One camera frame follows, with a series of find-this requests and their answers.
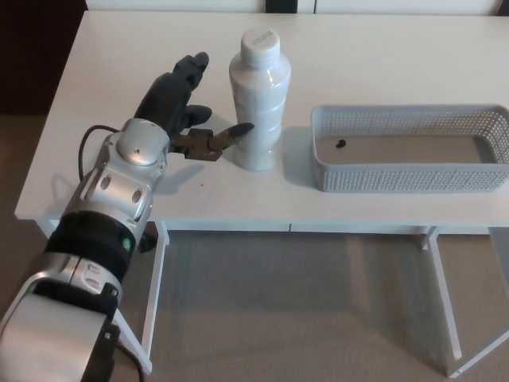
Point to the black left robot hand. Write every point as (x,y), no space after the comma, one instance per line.
(167,95)

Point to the white plastic bottle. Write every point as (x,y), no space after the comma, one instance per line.
(258,99)

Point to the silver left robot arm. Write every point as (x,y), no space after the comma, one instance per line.
(111,187)

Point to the white desk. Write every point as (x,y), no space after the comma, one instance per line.
(358,59)

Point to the small black object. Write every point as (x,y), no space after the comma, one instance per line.
(341,143)

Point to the grey perforated plastic basket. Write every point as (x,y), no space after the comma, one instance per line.
(397,177)

